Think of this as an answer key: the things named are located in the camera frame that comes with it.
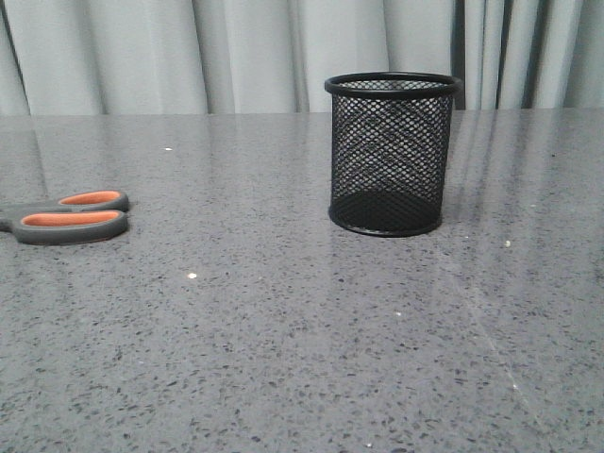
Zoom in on grey orange handled scissors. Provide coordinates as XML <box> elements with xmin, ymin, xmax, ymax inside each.
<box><xmin>1</xmin><ymin>190</ymin><xmax>129</xmax><ymax>245</ymax></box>

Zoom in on black wire mesh pen cup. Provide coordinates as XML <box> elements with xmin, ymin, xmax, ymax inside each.
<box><xmin>325</xmin><ymin>72</ymin><xmax>462</xmax><ymax>237</ymax></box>

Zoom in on light grey curtain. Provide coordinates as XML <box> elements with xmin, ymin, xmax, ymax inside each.
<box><xmin>1</xmin><ymin>1</ymin><xmax>603</xmax><ymax>115</ymax></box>

